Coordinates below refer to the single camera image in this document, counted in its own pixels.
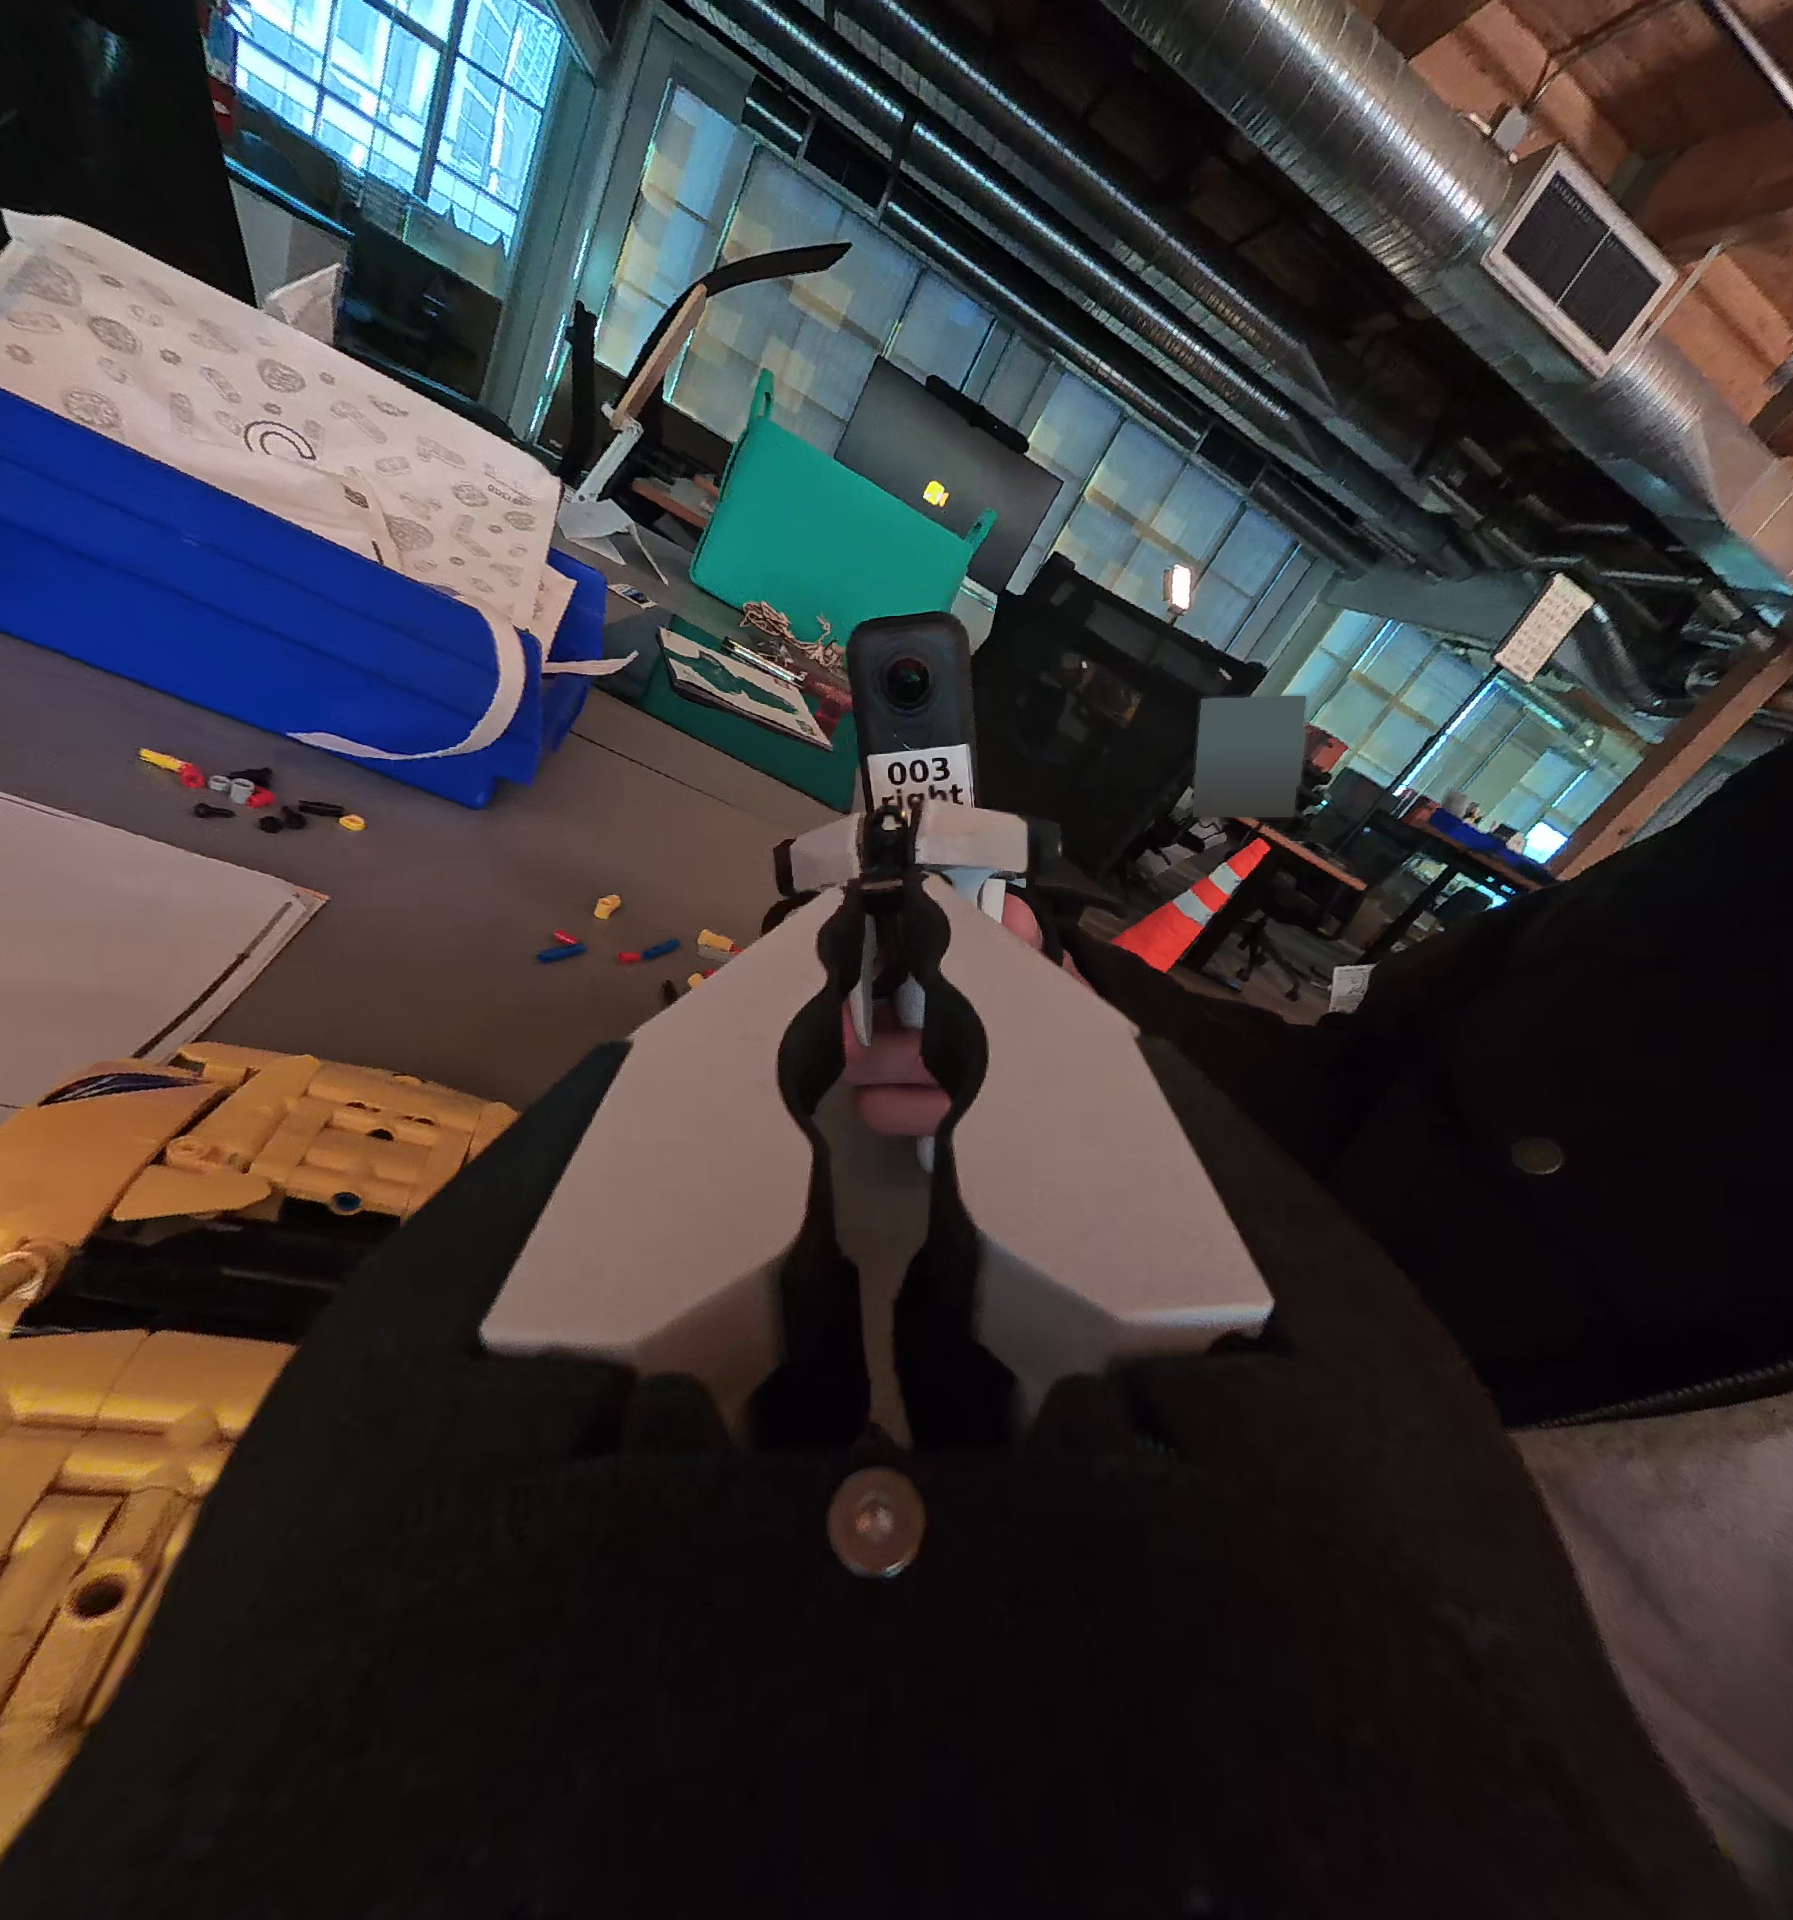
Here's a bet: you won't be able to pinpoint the yellow toy brick car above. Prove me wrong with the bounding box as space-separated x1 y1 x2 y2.
0 1044 520 1749

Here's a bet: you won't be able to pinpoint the paned window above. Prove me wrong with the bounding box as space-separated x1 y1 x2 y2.
220 0 573 252

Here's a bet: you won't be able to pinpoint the blue plastic bin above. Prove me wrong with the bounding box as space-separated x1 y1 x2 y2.
0 296 606 815

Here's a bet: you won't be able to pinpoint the dark wall monitor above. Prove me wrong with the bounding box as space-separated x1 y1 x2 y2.
833 351 1070 596

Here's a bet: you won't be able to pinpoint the grey desk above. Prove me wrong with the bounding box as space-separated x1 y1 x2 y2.
0 596 872 1170

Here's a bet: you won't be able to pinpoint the green cutting mat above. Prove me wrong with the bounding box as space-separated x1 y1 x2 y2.
641 615 853 815

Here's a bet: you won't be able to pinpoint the dark upright panel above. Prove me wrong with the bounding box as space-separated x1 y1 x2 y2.
0 0 256 303

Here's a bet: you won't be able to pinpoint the open instruction booklet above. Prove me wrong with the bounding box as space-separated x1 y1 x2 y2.
0 770 331 1145

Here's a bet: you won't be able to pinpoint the hanging white sign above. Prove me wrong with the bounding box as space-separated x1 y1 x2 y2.
1489 574 1600 684

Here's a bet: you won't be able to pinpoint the white green puzzle board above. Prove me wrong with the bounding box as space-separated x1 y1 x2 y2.
653 622 833 756

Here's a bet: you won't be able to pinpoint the white patterned paper bag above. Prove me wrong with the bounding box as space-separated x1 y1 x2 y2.
0 212 641 763

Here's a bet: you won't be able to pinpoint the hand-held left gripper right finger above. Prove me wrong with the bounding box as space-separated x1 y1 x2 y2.
908 875 1276 1432

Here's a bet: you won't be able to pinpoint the teal plastic bin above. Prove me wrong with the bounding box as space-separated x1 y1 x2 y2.
685 365 999 650

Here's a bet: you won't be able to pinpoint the small wooden model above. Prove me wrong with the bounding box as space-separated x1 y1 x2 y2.
740 596 847 690

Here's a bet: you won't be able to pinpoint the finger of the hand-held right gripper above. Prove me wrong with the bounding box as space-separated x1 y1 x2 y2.
914 806 1027 902
786 815 883 895

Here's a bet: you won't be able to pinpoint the white ceiling vent grille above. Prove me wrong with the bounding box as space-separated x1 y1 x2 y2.
1480 143 1682 380

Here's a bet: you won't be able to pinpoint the silver ventilation duct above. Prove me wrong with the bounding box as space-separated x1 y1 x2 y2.
1107 0 1793 603

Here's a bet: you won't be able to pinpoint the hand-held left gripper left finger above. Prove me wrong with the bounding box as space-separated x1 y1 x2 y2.
479 885 861 1432

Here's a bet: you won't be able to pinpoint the person's fleece-lined jacket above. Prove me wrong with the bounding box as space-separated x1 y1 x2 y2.
1074 736 1793 1920

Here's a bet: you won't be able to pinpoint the person's right hand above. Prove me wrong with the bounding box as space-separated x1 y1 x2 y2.
763 891 1096 1141

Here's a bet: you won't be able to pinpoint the orange traffic cone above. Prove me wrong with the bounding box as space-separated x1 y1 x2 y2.
1111 833 1276 978

